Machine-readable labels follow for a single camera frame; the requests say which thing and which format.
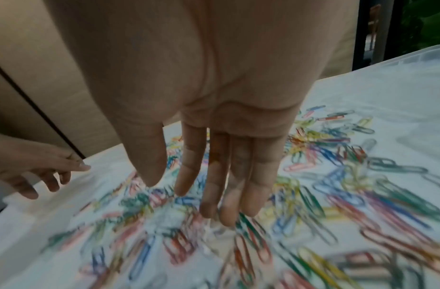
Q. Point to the person's left hand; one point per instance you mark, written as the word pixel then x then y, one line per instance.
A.
pixel 23 163

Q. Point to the clear plastic box lid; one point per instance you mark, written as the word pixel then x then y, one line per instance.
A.
pixel 402 84

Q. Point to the green leafy plant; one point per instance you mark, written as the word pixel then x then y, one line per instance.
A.
pixel 427 22

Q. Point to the person's right hand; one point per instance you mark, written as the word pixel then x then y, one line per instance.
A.
pixel 213 84

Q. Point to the pile of coloured paper clips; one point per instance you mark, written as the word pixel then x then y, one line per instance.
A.
pixel 313 197

